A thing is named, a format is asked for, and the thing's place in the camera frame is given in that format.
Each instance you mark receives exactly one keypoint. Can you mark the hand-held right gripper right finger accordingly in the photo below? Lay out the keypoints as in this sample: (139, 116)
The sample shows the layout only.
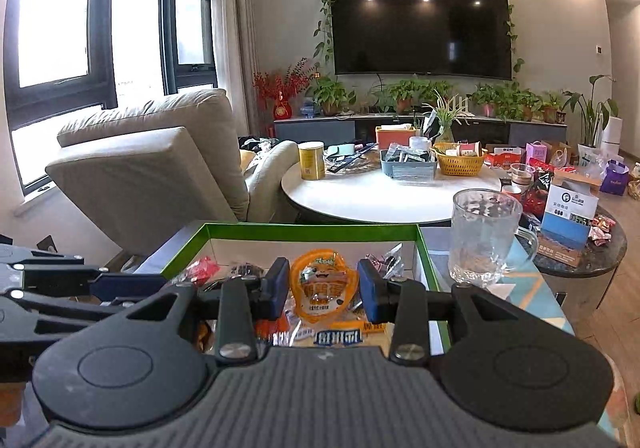
(370, 290)

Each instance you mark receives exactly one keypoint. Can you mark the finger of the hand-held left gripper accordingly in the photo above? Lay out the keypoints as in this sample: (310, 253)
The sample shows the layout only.
(60, 323)
(130, 284)

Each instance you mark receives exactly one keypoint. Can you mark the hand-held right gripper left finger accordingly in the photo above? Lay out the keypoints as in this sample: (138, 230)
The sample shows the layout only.
(277, 288)

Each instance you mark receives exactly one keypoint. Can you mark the clear dark snack packet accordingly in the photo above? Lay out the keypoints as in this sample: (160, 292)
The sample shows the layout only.
(385, 259)

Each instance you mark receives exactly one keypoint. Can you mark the small black snack packet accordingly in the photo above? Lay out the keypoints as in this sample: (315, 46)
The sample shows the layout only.
(245, 271)

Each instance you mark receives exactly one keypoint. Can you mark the orange egg snack packet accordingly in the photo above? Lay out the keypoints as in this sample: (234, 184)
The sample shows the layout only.
(322, 288)

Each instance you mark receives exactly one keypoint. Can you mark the green cardboard box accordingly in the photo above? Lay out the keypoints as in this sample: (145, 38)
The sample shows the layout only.
(250, 248)

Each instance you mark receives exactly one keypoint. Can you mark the yellow packet with blue print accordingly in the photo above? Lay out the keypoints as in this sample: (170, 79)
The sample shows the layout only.
(345, 337)

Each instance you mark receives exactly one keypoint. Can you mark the small red snack packet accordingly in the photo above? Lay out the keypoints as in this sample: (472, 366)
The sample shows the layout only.
(202, 270)

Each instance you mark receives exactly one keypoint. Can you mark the round white table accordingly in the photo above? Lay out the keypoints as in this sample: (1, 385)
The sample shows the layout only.
(380, 198)

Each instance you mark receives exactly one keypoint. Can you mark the beige armchair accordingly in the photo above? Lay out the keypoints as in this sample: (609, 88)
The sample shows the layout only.
(150, 168)

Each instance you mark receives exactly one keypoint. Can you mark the blue plastic basket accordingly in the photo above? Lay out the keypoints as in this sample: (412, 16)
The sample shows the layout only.
(410, 173)

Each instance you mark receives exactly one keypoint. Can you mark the yellow can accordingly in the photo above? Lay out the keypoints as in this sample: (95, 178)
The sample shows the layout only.
(312, 162)

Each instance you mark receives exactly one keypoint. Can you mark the pile of dark packets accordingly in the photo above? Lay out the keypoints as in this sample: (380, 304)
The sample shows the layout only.
(350, 159)

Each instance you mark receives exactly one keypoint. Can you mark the dark clothes pile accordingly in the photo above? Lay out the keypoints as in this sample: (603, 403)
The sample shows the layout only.
(256, 144)

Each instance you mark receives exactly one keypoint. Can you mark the teal patterned mat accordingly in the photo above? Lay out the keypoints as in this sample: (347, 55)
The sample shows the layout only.
(520, 298)

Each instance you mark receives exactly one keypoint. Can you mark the orange tissue box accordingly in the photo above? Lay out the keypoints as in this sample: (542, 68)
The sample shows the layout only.
(396, 138)

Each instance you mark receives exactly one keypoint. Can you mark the yellow woven basket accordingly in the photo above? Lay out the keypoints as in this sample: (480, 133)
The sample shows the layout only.
(460, 164)

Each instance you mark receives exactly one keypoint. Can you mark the white cup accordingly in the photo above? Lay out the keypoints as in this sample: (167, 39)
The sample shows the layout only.
(420, 143)

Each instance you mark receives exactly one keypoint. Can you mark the grey television cabinet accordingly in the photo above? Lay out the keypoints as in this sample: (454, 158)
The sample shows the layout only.
(325, 130)

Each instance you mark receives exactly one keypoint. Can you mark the orange paper cup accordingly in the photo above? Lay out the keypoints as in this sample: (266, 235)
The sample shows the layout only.
(512, 193)

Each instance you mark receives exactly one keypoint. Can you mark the spider plant in vase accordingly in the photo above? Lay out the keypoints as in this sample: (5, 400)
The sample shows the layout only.
(442, 118)

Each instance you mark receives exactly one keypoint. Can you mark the red white box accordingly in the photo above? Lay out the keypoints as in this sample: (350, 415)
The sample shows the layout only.
(504, 158)

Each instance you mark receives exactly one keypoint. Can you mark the paper bowl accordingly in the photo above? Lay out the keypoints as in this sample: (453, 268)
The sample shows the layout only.
(523, 174)

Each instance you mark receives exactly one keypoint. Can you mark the red flower arrangement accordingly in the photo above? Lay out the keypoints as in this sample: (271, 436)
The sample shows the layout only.
(284, 93)

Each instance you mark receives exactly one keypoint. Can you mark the pile of red snack packets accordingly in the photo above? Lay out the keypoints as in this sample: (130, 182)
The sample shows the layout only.
(540, 193)

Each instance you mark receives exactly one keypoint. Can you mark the row of potted plants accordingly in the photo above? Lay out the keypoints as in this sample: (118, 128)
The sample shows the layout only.
(330, 94)

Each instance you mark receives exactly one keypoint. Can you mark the white blue carton box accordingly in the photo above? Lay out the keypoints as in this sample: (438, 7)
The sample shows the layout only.
(570, 213)

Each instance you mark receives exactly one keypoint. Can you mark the purple box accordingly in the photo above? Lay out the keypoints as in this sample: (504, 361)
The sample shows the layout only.
(535, 153)

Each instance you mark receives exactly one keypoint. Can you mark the round dark glass table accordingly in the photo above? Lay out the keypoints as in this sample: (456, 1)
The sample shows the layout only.
(600, 260)

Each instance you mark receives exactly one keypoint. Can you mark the pile of small candy packets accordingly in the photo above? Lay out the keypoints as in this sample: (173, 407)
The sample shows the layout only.
(602, 230)

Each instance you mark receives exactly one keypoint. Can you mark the beige curtain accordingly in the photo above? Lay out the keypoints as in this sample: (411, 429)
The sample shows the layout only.
(235, 28)

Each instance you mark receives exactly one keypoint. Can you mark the narrow black-framed window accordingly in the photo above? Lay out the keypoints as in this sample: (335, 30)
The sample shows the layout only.
(192, 28)

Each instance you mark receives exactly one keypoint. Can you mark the green ivy vine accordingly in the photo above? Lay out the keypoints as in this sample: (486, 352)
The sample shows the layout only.
(322, 28)

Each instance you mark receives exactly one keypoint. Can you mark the large black-framed window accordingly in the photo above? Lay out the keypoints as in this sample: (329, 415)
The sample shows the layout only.
(50, 28)

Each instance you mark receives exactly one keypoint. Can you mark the purple bag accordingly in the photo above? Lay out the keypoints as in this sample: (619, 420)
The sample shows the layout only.
(614, 179)

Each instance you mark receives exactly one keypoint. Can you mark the tall leafy floor plant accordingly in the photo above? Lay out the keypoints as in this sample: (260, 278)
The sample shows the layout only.
(590, 113)

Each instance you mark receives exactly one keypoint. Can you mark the paper bags on floor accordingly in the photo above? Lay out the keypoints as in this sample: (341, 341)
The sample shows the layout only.
(635, 185)

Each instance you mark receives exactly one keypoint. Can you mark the white humidifier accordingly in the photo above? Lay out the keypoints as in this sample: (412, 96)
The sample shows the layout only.
(614, 138)

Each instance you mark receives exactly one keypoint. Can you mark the wall television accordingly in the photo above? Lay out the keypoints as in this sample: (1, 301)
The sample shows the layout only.
(420, 23)

